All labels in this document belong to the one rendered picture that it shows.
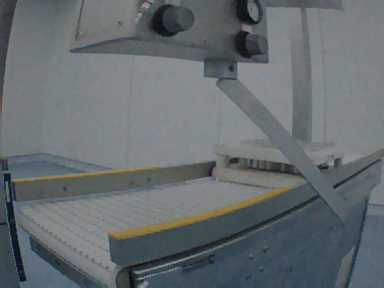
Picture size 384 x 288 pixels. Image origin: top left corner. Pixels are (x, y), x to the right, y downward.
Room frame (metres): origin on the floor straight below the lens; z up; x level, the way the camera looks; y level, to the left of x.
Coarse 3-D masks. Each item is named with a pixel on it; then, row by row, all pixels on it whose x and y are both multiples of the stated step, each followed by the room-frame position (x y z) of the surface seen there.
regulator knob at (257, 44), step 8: (240, 32) 0.44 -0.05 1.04; (248, 32) 0.45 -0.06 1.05; (240, 40) 0.44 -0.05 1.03; (248, 40) 0.43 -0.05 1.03; (256, 40) 0.43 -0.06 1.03; (264, 40) 0.44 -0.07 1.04; (240, 48) 0.44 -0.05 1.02; (248, 48) 0.43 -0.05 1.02; (256, 48) 0.43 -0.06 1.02; (264, 48) 0.44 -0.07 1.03; (248, 56) 0.45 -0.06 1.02
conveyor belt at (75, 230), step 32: (352, 160) 1.26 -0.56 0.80; (160, 192) 0.75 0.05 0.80; (192, 192) 0.76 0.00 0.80; (224, 192) 0.77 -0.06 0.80; (256, 192) 0.77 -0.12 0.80; (32, 224) 0.49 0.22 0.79; (64, 224) 0.48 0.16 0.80; (96, 224) 0.51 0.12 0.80; (128, 224) 0.53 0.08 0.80; (256, 224) 0.58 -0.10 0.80; (64, 256) 0.43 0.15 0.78; (96, 256) 0.40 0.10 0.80; (160, 256) 0.43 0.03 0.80
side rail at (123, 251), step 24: (336, 168) 0.84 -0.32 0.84; (360, 168) 1.02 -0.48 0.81; (288, 192) 0.61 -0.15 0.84; (312, 192) 0.70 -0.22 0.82; (216, 216) 0.47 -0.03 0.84; (240, 216) 0.51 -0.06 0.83; (264, 216) 0.56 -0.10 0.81; (120, 240) 0.36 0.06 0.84; (144, 240) 0.39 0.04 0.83; (168, 240) 0.41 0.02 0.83; (192, 240) 0.44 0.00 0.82; (120, 264) 0.36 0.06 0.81
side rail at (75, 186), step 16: (208, 160) 0.92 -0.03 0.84; (96, 176) 0.67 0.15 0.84; (112, 176) 0.70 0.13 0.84; (128, 176) 0.73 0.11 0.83; (144, 176) 0.76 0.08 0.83; (160, 176) 0.80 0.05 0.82; (176, 176) 0.83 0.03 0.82; (192, 176) 0.86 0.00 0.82; (208, 176) 0.90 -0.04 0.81; (16, 192) 0.53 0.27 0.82; (32, 192) 0.56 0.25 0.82; (48, 192) 0.59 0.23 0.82; (64, 192) 0.62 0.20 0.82; (80, 192) 0.65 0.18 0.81; (96, 192) 0.67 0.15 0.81
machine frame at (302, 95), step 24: (0, 0) 0.50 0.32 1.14; (0, 24) 0.51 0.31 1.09; (288, 24) 1.37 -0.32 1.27; (0, 48) 0.51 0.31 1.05; (0, 72) 0.52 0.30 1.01; (0, 96) 0.52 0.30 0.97; (0, 120) 0.53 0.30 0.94; (0, 144) 0.53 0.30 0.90; (0, 168) 0.52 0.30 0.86; (0, 192) 0.52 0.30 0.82; (0, 216) 0.52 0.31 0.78; (0, 240) 0.51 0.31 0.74; (0, 264) 0.50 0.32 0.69
